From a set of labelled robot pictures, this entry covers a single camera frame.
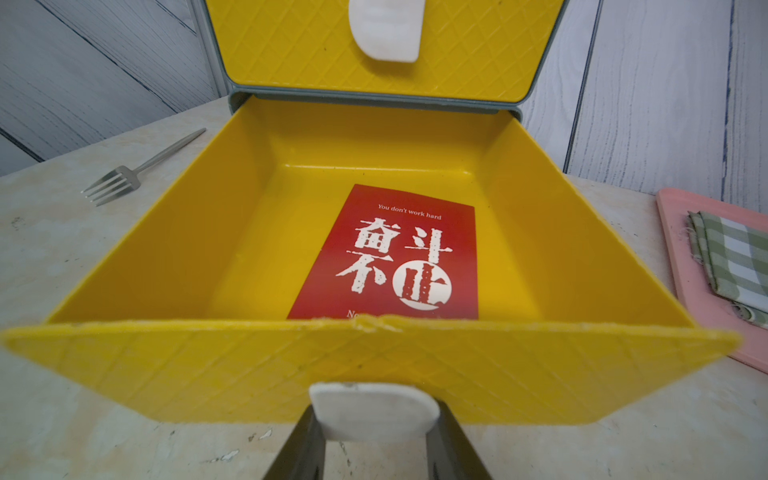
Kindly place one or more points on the green checked cloth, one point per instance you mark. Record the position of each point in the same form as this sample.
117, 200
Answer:
734, 260

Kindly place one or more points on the silver fork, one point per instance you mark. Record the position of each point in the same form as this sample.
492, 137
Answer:
122, 180

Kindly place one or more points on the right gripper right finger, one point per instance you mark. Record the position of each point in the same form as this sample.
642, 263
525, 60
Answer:
450, 454

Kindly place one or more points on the yellow bottom drawer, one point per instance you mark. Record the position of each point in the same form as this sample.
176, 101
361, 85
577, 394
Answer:
186, 320

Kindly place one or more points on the yellow drawer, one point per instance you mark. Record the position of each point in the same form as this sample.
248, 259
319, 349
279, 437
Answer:
186, 320
384, 48

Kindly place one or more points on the teal drawer cabinet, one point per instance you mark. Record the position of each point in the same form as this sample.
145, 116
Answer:
360, 99

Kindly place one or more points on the pink tray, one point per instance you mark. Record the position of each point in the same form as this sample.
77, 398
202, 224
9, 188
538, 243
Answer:
691, 286

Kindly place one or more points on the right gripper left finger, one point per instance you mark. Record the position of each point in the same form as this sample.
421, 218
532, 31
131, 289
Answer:
302, 457

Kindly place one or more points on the red postcard chinese text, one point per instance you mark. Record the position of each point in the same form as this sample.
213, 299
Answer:
392, 252

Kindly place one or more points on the yellow top drawer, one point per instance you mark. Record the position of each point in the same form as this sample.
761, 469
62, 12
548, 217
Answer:
384, 48

